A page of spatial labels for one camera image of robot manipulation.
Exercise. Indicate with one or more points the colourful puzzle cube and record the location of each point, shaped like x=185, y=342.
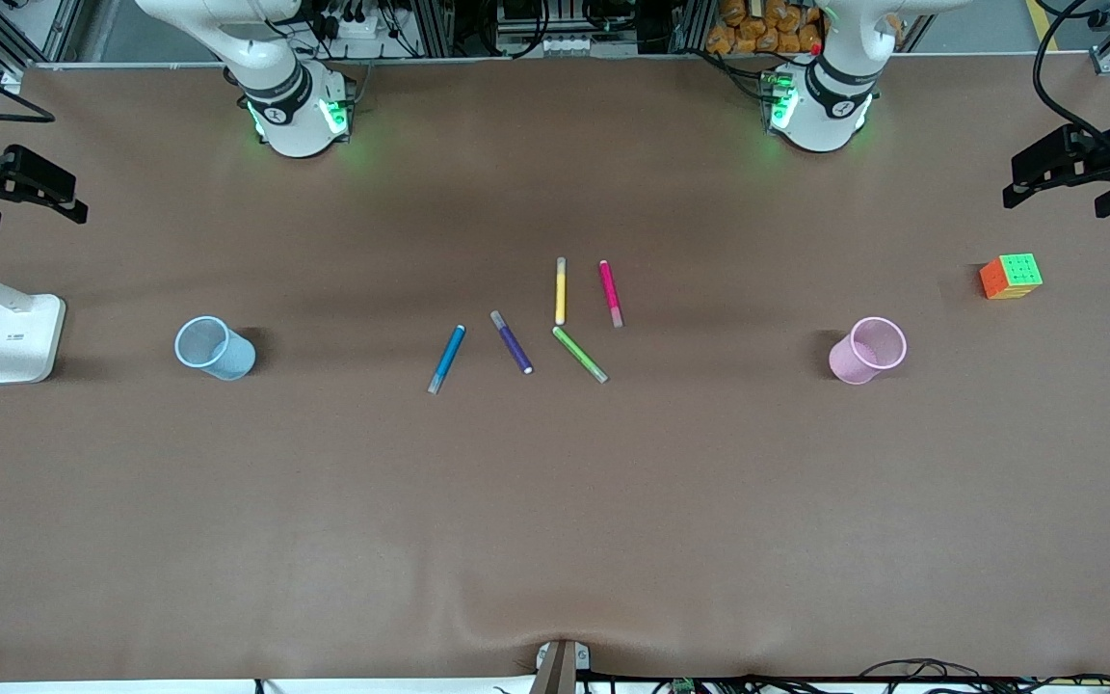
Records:
x=1011, y=278

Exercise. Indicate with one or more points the white power strip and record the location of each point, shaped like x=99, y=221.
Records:
x=357, y=24

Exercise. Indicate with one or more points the white connector strip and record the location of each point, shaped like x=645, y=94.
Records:
x=555, y=44

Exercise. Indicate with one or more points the pink mesh cup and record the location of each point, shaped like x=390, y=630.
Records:
x=863, y=352

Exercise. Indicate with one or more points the orange objects pile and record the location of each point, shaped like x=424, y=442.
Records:
x=762, y=29

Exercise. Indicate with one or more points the green marker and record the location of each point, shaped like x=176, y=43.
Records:
x=579, y=354

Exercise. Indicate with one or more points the light blue mesh cup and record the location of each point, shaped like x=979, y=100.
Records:
x=218, y=352

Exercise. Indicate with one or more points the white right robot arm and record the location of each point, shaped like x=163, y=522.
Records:
x=293, y=125

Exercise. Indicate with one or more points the purple marker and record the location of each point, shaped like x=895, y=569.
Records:
x=512, y=342

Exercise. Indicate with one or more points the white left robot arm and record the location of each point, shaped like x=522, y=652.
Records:
x=823, y=125

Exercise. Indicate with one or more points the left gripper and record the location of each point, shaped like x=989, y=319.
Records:
x=1097, y=157

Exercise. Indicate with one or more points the yellow marker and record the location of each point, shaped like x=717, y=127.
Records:
x=561, y=291

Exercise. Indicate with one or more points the white lamp stand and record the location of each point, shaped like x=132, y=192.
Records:
x=20, y=339

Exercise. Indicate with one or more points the blue marker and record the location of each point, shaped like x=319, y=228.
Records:
x=447, y=359

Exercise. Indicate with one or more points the pink marker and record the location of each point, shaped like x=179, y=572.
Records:
x=610, y=292

